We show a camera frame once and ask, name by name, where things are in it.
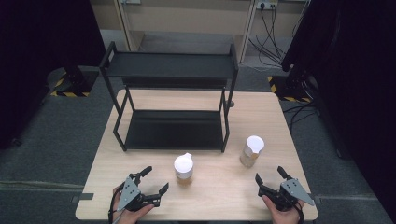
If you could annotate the pale spice jar white lid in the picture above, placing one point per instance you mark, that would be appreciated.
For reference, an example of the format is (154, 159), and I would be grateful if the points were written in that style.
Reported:
(253, 146)

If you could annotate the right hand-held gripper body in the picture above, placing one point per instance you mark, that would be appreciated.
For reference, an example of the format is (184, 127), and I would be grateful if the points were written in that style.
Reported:
(294, 189)

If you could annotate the person's right hand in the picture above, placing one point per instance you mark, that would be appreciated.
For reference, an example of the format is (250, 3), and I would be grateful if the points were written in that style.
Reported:
(285, 217)

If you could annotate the black two-tier metal rack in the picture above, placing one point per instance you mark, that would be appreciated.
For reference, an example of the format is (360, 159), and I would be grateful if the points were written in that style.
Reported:
(171, 67)

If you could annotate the stand base with hazard tape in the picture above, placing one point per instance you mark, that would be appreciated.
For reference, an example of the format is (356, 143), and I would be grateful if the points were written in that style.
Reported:
(74, 85)
(292, 90)

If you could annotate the white wall socket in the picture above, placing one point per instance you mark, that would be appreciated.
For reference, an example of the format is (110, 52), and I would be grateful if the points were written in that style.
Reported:
(266, 3)

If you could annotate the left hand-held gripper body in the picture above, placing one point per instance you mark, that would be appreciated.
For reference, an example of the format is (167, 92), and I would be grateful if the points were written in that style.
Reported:
(129, 193)

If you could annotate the person's left hand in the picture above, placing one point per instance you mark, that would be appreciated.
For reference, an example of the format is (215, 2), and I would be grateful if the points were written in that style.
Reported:
(129, 217)

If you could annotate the orange spice jar white lid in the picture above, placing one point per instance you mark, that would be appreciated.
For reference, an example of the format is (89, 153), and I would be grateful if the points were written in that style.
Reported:
(183, 166)

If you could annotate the black curtain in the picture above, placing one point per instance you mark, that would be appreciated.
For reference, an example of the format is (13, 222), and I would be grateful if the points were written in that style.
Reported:
(37, 62)
(358, 77)

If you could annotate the grey floor tape piece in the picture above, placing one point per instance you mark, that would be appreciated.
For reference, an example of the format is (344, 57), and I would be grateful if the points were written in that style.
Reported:
(317, 199)
(83, 197)

